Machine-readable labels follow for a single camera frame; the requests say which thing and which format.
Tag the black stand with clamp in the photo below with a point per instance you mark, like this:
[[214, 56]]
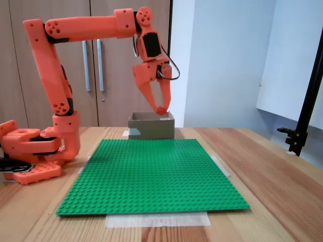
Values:
[[295, 140]]

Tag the white wall board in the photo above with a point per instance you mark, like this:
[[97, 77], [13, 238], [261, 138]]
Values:
[[285, 75]]

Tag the red lego block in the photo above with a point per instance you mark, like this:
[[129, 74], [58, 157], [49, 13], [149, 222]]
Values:
[[161, 110]]

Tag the masking tape strip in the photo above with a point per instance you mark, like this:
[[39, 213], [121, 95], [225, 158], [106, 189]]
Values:
[[125, 133], [291, 153], [156, 219], [84, 165], [222, 167]]

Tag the open cardboard box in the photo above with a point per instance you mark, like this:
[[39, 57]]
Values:
[[151, 131]]

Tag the wooden cabinet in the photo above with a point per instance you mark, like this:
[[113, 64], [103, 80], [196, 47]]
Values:
[[118, 100]]

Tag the masking tape on box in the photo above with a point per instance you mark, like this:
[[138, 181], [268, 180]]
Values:
[[134, 131], [165, 118]]

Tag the green lego baseplate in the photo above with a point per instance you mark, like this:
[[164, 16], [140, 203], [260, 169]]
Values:
[[151, 181]]

